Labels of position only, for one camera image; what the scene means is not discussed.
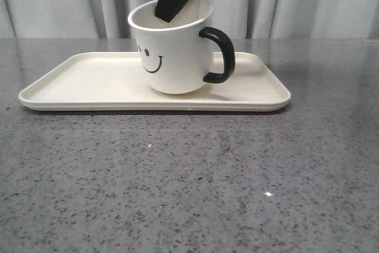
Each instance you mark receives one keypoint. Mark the white smiley mug black handle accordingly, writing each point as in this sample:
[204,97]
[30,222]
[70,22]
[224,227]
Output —
[184,54]

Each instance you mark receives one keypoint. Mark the cream rectangular plastic tray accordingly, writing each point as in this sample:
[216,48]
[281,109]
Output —
[112,81]

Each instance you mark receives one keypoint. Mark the grey pleated curtain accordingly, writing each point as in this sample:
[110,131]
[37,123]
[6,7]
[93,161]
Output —
[240,19]

